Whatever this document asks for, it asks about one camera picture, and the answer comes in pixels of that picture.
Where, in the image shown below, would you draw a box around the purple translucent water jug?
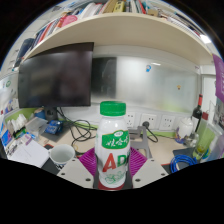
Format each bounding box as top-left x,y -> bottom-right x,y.
209,133 -> 224,161

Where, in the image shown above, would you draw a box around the white wall socket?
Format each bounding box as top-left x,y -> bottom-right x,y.
124,112 -> 137,128
159,114 -> 176,131
139,113 -> 158,130

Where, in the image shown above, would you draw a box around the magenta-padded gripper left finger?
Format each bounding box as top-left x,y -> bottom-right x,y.
56,147 -> 100,190

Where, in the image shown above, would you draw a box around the clear plastic box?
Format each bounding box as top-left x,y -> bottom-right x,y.
24,116 -> 48,134

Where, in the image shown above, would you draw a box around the shelf with books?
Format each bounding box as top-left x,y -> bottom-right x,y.
11,0 -> 214,73

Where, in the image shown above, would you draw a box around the white drink bottle green cap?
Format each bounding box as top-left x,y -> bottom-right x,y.
94,100 -> 131,189

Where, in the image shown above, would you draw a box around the black cables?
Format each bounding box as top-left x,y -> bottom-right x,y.
56,107 -> 99,151

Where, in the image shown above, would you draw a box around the ceiling lights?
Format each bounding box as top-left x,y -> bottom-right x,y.
199,33 -> 213,45

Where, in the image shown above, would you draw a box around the white ceramic teapot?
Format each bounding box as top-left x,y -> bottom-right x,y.
175,116 -> 195,139

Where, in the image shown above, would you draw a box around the dark wine bottle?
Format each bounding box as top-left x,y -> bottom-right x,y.
191,93 -> 204,129

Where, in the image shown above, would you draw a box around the flat round red coaster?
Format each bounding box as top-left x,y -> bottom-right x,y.
97,182 -> 127,192

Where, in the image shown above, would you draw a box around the black and white patterned mug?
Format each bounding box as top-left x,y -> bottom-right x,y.
48,143 -> 76,171

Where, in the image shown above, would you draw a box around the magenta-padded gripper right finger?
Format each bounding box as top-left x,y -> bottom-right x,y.
126,146 -> 170,190

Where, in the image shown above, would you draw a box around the white notebook page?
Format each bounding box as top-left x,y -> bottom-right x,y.
8,139 -> 50,169

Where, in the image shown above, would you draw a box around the purple hanging pennant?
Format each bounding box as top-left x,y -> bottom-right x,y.
212,53 -> 224,104

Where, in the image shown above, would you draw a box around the black computer monitor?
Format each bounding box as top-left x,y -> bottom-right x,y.
17,42 -> 95,109

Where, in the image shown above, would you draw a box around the blue electronic device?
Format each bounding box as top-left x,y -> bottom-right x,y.
44,119 -> 64,135

